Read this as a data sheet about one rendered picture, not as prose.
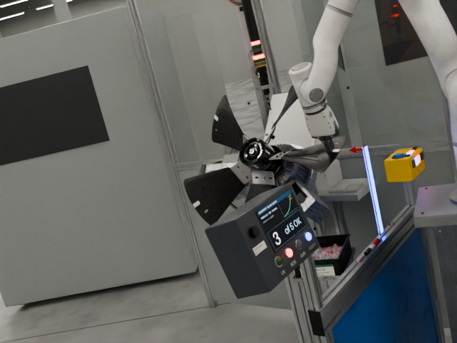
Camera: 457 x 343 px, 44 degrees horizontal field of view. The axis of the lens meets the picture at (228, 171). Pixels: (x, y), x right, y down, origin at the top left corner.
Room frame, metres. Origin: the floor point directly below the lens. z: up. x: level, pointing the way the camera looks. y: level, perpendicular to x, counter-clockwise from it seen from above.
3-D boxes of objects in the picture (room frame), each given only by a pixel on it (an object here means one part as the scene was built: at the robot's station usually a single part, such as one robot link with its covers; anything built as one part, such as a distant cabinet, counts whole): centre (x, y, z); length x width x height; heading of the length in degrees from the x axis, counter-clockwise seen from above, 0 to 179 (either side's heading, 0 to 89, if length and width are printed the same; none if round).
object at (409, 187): (2.13, -0.68, 0.92); 0.03 x 0.03 x 0.12; 51
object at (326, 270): (1.87, -0.25, 0.85); 0.22 x 0.17 x 0.07; 156
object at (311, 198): (2.12, -0.27, 0.98); 0.20 x 0.16 x 0.20; 141
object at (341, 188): (2.52, -0.51, 0.87); 0.15 x 0.09 x 0.02; 54
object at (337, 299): (1.82, -0.43, 0.82); 0.90 x 0.04 x 0.08; 141
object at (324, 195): (2.63, -0.47, 0.85); 0.36 x 0.24 x 0.03; 51
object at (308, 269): (1.49, -0.15, 0.96); 0.03 x 0.03 x 0.20; 51
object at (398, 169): (2.13, -0.68, 1.02); 0.16 x 0.10 x 0.11; 141
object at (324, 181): (2.70, -0.43, 0.92); 0.17 x 0.16 x 0.11; 141
